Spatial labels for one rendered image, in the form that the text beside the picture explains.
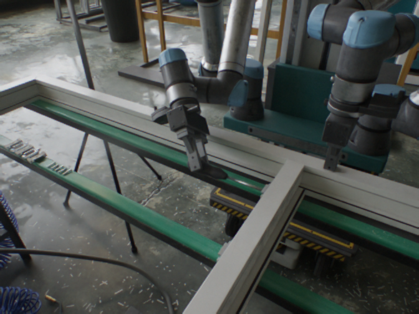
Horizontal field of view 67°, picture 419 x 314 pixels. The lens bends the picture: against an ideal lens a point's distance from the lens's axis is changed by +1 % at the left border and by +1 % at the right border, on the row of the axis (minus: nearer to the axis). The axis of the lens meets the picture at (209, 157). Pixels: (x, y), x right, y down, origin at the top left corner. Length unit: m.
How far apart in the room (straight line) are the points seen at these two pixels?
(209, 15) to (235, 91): 0.37
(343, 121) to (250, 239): 0.29
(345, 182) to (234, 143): 0.29
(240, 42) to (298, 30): 0.46
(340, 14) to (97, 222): 1.65
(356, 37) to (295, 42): 0.76
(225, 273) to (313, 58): 1.06
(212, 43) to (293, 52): 0.35
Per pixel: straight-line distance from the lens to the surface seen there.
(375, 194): 0.79
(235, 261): 0.57
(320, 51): 1.41
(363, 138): 1.26
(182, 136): 0.74
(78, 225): 2.02
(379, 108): 0.68
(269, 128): 1.33
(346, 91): 0.66
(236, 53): 0.93
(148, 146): 0.96
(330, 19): 0.79
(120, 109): 1.06
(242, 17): 0.99
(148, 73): 3.75
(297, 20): 1.36
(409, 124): 1.18
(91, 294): 1.71
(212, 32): 1.21
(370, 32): 0.63
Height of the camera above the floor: 1.39
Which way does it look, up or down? 36 degrees down
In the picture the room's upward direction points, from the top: straight up
